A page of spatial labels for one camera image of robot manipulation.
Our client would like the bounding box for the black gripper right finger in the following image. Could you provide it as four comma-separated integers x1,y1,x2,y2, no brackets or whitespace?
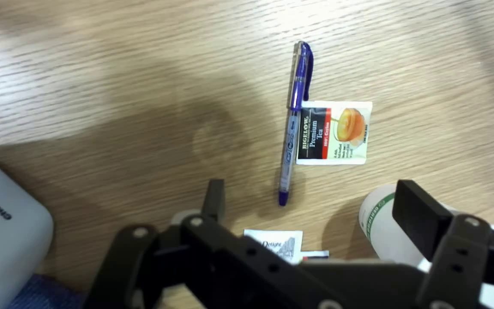
392,178,454,260

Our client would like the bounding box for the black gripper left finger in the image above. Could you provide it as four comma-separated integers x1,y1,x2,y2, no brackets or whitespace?
200,178,224,221

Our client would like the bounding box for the blue pen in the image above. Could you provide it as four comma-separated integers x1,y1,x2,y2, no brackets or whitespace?
277,41,313,205

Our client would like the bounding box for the white paper cup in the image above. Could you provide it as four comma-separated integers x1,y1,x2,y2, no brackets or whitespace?
358,183,494,309

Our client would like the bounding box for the small white paper slip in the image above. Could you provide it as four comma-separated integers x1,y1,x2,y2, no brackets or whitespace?
243,229,329,264

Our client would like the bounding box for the orange tea bag packet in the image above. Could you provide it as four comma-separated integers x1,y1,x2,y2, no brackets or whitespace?
296,101,372,164

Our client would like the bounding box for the dark blue cloth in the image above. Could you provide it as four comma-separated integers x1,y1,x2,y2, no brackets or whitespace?
5,274,83,309

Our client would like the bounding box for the white popcorn machine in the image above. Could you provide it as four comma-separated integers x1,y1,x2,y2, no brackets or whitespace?
0,168,53,309

